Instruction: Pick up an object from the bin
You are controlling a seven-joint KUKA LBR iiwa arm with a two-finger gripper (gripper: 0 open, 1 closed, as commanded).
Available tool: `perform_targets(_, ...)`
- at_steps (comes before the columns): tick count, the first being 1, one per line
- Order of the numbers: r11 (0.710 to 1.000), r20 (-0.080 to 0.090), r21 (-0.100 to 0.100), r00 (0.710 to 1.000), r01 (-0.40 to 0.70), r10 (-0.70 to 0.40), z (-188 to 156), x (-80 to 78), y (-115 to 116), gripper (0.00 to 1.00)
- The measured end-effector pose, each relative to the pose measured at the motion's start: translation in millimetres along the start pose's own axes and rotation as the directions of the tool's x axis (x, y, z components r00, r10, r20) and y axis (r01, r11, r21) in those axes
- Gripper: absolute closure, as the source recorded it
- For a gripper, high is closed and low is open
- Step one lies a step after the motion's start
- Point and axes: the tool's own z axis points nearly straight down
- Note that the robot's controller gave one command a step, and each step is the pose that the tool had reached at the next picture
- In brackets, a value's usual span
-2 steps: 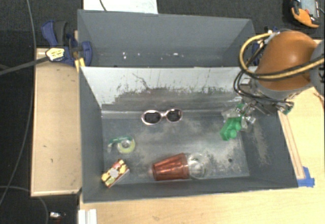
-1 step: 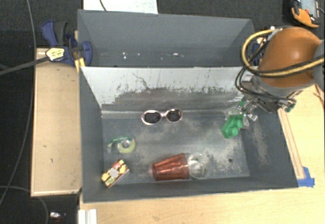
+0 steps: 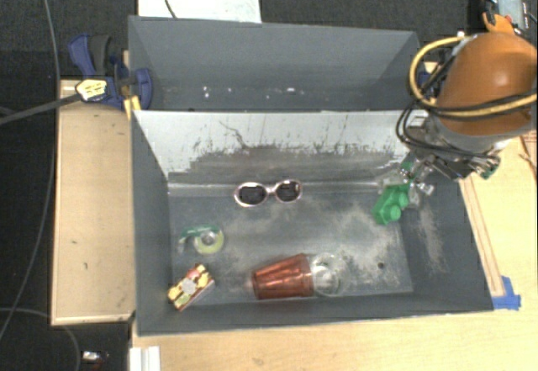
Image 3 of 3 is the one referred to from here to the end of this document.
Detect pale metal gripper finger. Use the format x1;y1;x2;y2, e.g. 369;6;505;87
409;178;435;209
375;174;409;194

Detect green toy block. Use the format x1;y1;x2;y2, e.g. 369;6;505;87
371;185;411;227

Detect clear glass bowl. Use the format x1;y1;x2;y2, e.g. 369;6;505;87
309;252;352;299

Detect pink sunglasses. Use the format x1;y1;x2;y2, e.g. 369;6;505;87
233;178;304;209

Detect grey metal bin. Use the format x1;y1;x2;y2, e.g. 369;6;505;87
125;14;495;337

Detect copper red cup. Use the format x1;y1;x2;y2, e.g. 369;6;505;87
251;252;316;301

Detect green clear tape dispenser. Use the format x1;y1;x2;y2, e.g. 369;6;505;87
176;224;226;257

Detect red yellow small packet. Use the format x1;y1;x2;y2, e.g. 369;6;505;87
166;262;216;313

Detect pale wood board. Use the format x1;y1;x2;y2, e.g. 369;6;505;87
50;78;138;326

